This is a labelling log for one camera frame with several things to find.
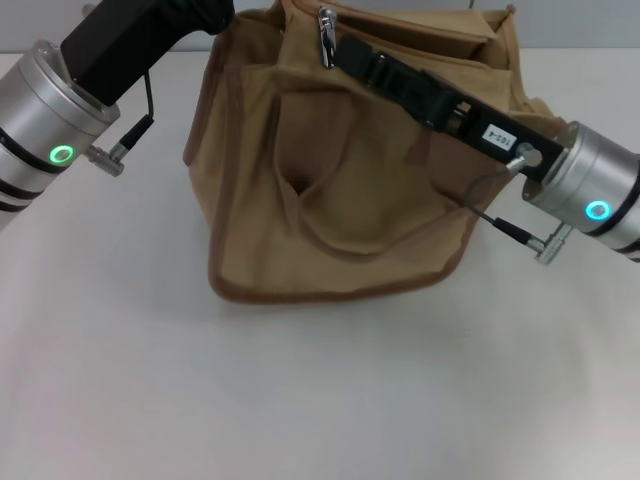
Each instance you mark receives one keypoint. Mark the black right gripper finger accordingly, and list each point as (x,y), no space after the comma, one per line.
(357,57)

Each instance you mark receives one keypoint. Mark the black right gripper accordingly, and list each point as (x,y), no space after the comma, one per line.
(510,145)

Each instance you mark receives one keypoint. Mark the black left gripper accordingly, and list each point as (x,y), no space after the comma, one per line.
(130,45)

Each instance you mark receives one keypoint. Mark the silver metal zipper pull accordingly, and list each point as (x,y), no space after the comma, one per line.
(327,40)

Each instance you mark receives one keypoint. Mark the khaki canvas food bag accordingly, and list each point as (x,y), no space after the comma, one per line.
(360,210)

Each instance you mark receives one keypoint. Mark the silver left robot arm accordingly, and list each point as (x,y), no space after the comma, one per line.
(50,130)

